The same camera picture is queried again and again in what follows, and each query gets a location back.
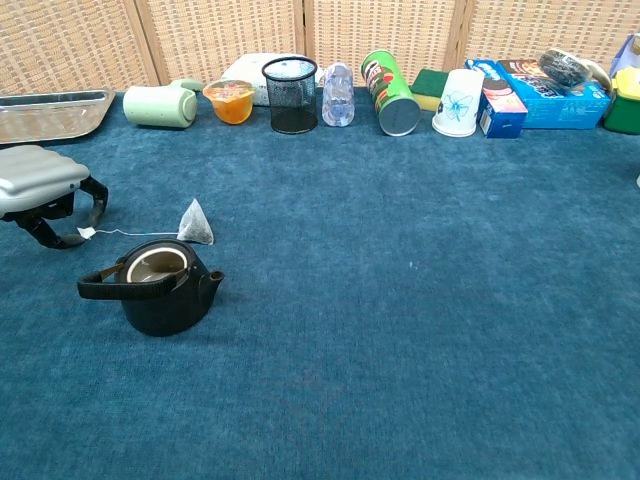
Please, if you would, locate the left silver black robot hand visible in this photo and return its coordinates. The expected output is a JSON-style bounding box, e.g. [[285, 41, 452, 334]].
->
[[0, 144, 110, 250]]

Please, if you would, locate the pyramid tea bag with tag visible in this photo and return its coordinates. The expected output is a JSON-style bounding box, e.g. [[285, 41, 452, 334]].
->
[[76, 198, 215, 246]]

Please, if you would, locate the stainless steel tray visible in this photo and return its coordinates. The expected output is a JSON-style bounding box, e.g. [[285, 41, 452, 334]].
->
[[0, 88, 117, 146]]

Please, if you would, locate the light green lint roller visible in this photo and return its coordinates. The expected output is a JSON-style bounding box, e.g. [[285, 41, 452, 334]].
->
[[122, 78, 205, 130]]

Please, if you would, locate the orange jelly cup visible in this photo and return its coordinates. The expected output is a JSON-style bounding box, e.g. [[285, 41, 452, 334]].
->
[[202, 78, 256, 125]]

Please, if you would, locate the white wet wipes pack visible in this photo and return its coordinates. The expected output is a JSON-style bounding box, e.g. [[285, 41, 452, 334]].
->
[[220, 53, 326, 107]]

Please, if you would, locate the woven rattan folding screen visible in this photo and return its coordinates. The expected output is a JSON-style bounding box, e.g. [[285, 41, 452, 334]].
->
[[0, 0, 640, 96]]

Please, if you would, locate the black mesh pen holder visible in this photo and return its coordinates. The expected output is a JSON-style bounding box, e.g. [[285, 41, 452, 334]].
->
[[261, 55, 320, 135]]

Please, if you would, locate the clear plastic water bottle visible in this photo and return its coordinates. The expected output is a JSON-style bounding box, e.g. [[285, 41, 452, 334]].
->
[[321, 61, 356, 128]]

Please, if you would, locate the green chips can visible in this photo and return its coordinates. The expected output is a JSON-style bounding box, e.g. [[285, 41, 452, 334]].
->
[[361, 48, 422, 137]]

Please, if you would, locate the blue table cloth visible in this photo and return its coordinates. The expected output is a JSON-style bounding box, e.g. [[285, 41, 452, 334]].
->
[[0, 87, 640, 480]]

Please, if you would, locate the green yellow sponge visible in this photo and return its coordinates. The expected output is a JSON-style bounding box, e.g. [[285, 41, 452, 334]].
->
[[409, 68, 451, 112]]

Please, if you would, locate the white paper cup blue flower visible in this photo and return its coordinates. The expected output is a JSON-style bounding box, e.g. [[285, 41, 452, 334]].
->
[[431, 68, 485, 139]]

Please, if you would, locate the blue pink cookie box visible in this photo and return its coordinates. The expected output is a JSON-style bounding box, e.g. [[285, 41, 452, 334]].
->
[[464, 58, 529, 140]]

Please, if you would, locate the brown chocolate pie box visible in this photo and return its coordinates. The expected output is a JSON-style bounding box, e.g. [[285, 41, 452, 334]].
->
[[497, 58, 549, 77]]

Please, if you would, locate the blue biscuit box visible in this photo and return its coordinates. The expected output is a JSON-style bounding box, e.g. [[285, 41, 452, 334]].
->
[[502, 69, 612, 130]]

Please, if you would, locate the green container yellow lid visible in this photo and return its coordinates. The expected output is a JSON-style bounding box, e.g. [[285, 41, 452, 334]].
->
[[603, 67, 640, 135]]

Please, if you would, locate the black teapot with handle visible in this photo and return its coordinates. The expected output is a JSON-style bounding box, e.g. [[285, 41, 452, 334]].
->
[[76, 238, 226, 338]]

